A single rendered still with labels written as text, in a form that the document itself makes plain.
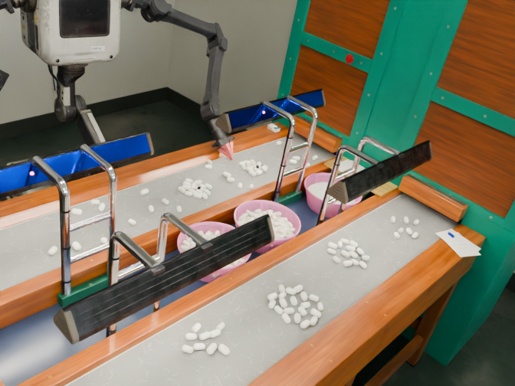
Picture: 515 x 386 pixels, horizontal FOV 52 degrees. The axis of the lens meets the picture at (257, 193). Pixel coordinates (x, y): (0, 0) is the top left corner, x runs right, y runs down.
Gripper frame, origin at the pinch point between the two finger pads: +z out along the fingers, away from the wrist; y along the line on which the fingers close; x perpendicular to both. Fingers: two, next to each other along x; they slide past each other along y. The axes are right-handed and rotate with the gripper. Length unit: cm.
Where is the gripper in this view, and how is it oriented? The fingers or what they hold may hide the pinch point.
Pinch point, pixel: (231, 158)
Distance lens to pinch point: 243.9
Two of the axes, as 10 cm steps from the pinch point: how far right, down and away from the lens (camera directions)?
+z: 4.5, 8.9, -0.7
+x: -5.8, 3.5, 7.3
